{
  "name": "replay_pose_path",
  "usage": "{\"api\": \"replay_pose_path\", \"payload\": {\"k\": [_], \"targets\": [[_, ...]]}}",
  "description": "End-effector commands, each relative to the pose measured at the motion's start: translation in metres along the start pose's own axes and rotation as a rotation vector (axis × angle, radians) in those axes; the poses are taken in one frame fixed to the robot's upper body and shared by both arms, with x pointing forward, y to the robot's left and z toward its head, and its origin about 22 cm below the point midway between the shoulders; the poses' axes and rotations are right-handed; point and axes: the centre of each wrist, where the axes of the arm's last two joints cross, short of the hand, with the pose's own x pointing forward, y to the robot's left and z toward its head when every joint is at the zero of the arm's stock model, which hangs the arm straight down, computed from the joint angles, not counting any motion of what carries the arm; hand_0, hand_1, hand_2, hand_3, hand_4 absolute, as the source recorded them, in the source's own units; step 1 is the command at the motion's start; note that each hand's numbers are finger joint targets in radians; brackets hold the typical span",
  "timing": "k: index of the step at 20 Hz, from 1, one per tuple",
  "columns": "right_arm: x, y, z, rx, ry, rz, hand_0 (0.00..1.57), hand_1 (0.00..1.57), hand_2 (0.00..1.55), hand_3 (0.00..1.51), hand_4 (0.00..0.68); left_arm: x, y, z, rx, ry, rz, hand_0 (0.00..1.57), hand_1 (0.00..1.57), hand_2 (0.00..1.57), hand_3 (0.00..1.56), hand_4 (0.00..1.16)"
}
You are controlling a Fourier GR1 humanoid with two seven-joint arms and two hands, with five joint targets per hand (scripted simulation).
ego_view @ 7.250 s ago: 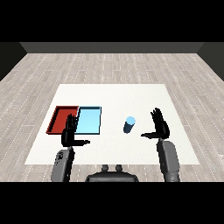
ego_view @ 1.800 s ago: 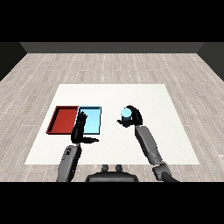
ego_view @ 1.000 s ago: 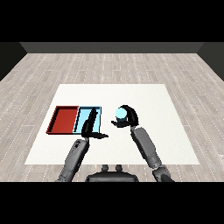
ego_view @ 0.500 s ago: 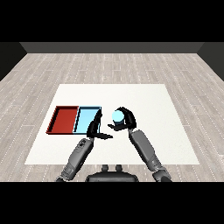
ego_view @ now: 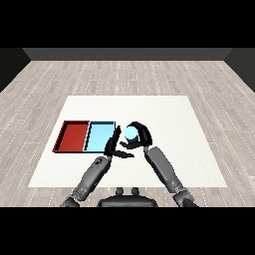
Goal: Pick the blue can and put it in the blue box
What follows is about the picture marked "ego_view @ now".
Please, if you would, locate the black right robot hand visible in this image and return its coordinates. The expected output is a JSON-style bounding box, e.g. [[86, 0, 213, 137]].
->
[[120, 121, 153, 149]]

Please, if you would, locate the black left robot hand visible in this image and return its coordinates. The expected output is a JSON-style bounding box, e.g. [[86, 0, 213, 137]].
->
[[103, 125, 135, 159]]

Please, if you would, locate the small blue can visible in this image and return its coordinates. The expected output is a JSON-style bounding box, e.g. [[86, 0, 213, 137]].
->
[[123, 126, 139, 144]]

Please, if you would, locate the light blue shallow open box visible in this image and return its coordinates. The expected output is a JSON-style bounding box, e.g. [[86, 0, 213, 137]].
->
[[82, 121, 117, 153]]

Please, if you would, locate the red shallow open box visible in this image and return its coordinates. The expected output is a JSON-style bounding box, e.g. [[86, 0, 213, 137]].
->
[[52, 120, 92, 154]]

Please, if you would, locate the dark grey robot body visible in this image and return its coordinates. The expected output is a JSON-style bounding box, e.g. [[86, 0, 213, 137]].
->
[[97, 187, 159, 208]]

